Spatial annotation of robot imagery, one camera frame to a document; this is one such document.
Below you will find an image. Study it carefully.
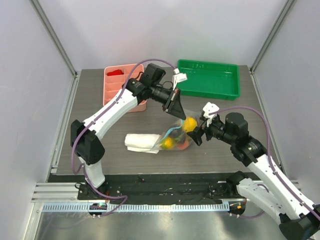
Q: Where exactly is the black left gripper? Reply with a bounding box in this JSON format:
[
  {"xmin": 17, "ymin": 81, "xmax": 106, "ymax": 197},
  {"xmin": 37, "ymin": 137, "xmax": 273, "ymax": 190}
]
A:
[{"xmin": 150, "ymin": 84, "xmax": 187, "ymax": 121}]

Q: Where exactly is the yellow fake pear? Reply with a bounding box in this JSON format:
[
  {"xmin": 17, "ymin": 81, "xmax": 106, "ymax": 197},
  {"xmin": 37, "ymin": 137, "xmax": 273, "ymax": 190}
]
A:
[{"xmin": 182, "ymin": 116, "xmax": 198, "ymax": 133}]

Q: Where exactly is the red orange fake peach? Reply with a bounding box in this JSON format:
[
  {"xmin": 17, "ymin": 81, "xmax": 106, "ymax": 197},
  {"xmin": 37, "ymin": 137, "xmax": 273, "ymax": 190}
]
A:
[{"xmin": 177, "ymin": 140, "xmax": 190, "ymax": 150}]

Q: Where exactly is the clear zip top bag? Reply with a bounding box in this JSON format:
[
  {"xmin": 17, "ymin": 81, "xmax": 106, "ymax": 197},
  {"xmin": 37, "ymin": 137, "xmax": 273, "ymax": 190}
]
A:
[{"xmin": 157, "ymin": 110, "xmax": 200, "ymax": 151}]

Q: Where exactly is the orange green fake mango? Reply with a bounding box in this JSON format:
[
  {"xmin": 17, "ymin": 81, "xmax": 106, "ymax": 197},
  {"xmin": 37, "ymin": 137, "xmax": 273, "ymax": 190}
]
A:
[{"xmin": 160, "ymin": 136, "xmax": 176, "ymax": 150}]

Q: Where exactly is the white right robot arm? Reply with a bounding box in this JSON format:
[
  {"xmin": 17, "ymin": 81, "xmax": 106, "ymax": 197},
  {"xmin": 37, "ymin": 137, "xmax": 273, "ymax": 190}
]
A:
[{"xmin": 188, "ymin": 112, "xmax": 320, "ymax": 240}]

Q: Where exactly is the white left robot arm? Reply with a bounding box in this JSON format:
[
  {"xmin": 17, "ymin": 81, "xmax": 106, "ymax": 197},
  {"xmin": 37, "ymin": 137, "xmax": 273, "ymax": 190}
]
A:
[{"xmin": 70, "ymin": 63, "xmax": 187, "ymax": 200}]

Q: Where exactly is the white folded towel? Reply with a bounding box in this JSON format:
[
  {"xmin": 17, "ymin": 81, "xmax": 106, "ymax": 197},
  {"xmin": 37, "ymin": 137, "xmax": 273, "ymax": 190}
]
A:
[{"xmin": 124, "ymin": 133, "xmax": 160, "ymax": 154}]

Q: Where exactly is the green plastic tray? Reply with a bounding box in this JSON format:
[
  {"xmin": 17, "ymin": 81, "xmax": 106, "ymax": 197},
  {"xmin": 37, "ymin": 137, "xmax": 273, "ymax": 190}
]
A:
[{"xmin": 177, "ymin": 59, "xmax": 241, "ymax": 101}]

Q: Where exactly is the red item top compartment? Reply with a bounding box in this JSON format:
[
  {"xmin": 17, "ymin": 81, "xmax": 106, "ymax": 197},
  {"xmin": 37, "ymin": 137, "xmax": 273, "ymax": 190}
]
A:
[{"xmin": 106, "ymin": 69, "xmax": 124, "ymax": 76}]

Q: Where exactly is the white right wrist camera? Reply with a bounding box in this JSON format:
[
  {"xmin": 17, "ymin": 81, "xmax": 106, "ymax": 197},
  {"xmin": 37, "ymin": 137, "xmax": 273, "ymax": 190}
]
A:
[{"xmin": 201, "ymin": 101, "xmax": 220, "ymax": 120}]

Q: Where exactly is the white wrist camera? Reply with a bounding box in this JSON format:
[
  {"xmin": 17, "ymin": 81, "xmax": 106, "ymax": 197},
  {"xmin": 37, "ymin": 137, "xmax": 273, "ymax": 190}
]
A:
[
  {"xmin": 201, "ymin": 101, "xmax": 220, "ymax": 120},
  {"xmin": 172, "ymin": 68, "xmax": 188, "ymax": 90}
]

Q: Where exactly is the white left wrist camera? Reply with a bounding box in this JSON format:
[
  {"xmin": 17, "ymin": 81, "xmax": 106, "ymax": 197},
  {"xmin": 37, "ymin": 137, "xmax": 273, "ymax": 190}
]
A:
[{"xmin": 172, "ymin": 68, "xmax": 188, "ymax": 90}]

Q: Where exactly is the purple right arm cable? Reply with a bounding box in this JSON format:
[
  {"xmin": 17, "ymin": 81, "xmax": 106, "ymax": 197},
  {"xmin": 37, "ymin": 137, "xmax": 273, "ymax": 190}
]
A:
[{"xmin": 208, "ymin": 105, "xmax": 320, "ymax": 221}]

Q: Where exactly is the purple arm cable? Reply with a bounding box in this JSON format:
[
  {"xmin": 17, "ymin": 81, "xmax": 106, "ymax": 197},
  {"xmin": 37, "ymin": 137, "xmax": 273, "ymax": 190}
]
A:
[
  {"xmin": 71, "ymin": 58, "xmax": 177, "ymax": 216},
  {"xmin": 208, "ymin": 105, "xmax": 320, "ymax": 221}
]

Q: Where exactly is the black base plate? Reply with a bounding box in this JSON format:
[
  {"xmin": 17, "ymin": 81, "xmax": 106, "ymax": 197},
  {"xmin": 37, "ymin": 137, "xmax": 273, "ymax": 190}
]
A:
[{"xmin": 77, "ymin": 171, "xmax": 256, "ymax": 205}]

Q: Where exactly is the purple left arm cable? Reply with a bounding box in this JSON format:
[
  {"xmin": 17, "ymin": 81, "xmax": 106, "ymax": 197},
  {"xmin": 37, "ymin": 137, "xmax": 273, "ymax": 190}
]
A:
[{"xmin": 71, "ymin": 58, "xmax": 177, "ymax": 216}]

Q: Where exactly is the white slotted cable duct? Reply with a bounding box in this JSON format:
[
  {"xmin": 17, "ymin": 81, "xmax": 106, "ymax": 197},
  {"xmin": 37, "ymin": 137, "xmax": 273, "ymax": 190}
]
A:
[{"xmin": 42, "ymin": 201, "xmax": 230, "ymax": 213}]

